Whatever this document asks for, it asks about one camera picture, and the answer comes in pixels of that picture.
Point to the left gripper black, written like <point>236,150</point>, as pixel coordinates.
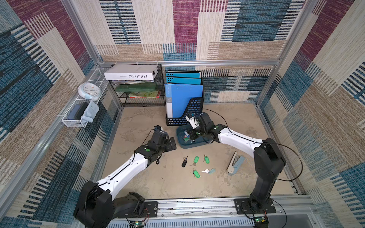
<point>168,147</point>

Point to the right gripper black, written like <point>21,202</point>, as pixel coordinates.
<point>192,134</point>

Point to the teal plastic storage box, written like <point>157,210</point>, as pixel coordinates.
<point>196,139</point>

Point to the black fob key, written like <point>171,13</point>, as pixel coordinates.
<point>184,163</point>

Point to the light blue tag key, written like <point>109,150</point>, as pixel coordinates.
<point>209,171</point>

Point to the solid green tag key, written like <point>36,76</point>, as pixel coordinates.
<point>196,174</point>

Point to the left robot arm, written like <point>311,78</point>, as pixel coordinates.
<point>98,203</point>

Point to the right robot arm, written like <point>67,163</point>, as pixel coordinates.
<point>268,159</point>

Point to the white folio box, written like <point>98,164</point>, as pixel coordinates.
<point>132,72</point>

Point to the black mesh file holder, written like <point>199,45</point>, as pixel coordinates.
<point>194,108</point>

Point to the blue folder front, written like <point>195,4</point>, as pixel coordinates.
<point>178,97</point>

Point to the colourful book stack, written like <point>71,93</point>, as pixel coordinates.
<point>150,94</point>

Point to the teal folder back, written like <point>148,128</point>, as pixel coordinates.
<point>184,74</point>

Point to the teal folder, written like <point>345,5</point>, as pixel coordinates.
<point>184,74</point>
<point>187,81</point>

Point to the teal folder middle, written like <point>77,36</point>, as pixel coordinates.
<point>187,81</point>

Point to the light blue cloth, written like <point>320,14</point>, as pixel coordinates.
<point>89,113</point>

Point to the white round clock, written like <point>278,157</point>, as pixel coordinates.
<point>89,91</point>

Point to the dark blue case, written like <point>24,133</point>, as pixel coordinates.
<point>77,111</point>

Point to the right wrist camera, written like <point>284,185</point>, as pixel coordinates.
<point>192,120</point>

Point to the black wire shelf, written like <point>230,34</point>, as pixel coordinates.
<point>126,101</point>

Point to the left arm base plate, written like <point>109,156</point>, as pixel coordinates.
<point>148,210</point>

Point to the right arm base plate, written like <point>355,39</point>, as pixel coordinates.
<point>248,206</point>

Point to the white wire basket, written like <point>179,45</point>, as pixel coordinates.
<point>97,77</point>

